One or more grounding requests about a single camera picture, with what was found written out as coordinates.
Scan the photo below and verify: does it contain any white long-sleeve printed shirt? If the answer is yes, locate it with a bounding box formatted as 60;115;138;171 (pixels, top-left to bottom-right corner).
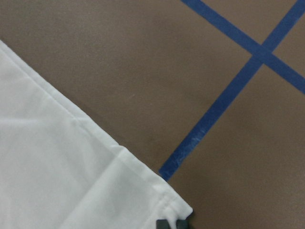
0;43;193;229

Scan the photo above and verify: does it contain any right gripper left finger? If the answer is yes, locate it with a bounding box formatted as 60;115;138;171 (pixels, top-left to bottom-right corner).
156;219;171;229

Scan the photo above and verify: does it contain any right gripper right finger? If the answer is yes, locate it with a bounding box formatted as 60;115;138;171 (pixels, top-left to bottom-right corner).
175;219;190;229

